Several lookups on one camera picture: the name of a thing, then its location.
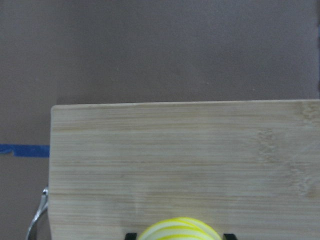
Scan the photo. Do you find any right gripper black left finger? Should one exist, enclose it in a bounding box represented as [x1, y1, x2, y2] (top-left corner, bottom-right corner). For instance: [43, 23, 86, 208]
[125, 232, 137, 240]

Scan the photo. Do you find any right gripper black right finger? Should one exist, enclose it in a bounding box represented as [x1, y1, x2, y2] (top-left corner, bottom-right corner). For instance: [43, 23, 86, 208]
[223, 233, 237, 240]

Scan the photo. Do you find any yellow lemon slice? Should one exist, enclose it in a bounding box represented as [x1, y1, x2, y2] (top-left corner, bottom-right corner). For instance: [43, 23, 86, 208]
[137, 217, 222, 240]

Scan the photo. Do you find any bamboo cutting board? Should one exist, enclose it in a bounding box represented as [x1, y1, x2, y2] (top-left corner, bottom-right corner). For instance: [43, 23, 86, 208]
[48, 99, 320, 240]

